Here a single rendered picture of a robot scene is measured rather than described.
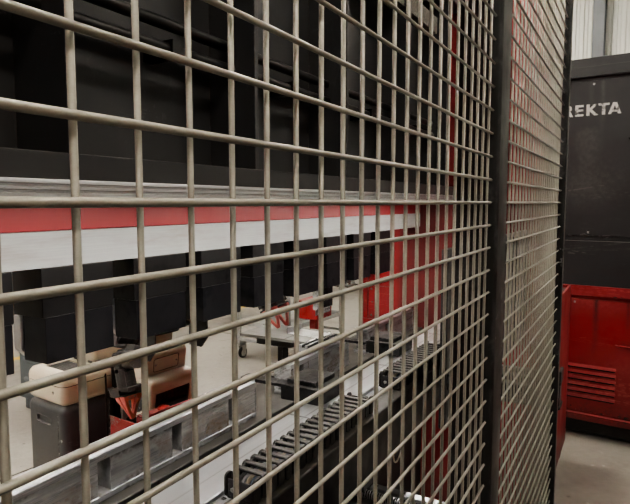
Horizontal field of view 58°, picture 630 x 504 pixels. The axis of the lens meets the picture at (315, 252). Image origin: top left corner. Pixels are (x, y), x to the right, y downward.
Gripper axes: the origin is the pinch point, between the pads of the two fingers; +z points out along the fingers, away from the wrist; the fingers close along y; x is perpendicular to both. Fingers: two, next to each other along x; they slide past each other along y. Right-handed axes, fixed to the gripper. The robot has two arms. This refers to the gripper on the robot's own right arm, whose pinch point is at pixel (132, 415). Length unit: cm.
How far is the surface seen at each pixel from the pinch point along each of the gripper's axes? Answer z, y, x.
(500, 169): -37, 135, -42
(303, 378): -7, 68, 1
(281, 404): 3.4, 43.9, 18.3
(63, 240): -44, 62, -50
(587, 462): 99, 69, 233
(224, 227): -46, 59, -6
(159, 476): 5, 49, -30
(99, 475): 1, 46, -41
